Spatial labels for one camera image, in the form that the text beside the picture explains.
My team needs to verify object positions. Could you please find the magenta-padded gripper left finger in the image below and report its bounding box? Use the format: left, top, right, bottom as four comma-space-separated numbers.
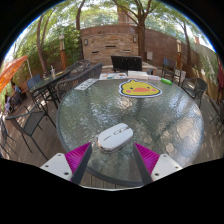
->
40, 142, 93, 185

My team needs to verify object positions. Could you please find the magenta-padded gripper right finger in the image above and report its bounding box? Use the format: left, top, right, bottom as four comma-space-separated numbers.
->
133, 142, 184, 186

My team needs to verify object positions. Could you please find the white computer mouse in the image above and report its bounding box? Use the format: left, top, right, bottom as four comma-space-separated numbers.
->
96, 122, 134, 154

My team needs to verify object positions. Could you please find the yellow duck mouse pad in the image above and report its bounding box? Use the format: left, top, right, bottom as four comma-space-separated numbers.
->
118, 79, 163, 99

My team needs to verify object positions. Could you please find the black metal mesh chair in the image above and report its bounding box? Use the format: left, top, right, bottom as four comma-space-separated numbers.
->
4, 105, 57, 161
181, 77, 208, 109
209, 99, 224, 139

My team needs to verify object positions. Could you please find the person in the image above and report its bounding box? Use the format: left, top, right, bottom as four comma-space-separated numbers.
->
3, 98, 13, 114
11, 81, 22, 96

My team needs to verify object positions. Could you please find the white number plate sign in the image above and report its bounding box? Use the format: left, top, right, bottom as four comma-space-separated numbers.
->
74, 78, 100, 92

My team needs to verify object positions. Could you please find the dark wicker chair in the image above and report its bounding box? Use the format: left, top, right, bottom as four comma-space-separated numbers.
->
66, 59, 92, 76
54, 62, 104, 103

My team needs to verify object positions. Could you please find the dark round patio table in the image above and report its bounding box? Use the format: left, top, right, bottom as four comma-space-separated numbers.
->
29, 69, 72, 111

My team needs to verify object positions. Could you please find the small white blue box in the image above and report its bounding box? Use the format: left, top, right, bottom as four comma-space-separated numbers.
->
147, 74, 162, 82

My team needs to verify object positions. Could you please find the blue patio chair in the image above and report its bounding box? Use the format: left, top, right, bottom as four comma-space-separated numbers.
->
25, 73, 43, 91

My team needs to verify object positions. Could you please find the open white book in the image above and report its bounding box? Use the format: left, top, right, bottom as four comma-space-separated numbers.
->
127, 70, 149, 81

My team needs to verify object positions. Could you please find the colourful printed sheet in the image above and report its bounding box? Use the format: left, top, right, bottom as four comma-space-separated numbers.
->
98, 72, 129, 81

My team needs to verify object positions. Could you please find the black metal patio chair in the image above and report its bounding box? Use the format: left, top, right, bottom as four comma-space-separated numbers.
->
162, 57, 178, 83

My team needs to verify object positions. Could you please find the orange patio umbrella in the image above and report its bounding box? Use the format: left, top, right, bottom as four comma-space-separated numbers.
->
0, 55, 29, 94

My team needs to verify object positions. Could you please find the black slatted bench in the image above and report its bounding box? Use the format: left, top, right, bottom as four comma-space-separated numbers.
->
110, 55, 155, 76

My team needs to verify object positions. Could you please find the slender leaning tree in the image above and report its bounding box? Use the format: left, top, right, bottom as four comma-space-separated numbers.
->
35, 13, 54, 74

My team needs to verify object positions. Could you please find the forked tree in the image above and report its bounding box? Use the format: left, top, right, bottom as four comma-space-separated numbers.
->
111, 0, 168, 61

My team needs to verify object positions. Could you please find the stone brick fountain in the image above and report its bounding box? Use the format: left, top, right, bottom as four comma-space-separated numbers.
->
79, 24, 158, 74

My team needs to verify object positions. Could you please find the wooden lamp post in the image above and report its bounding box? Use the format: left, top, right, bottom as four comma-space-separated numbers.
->
175, 39, 183, 71
58, 33, 68, 71

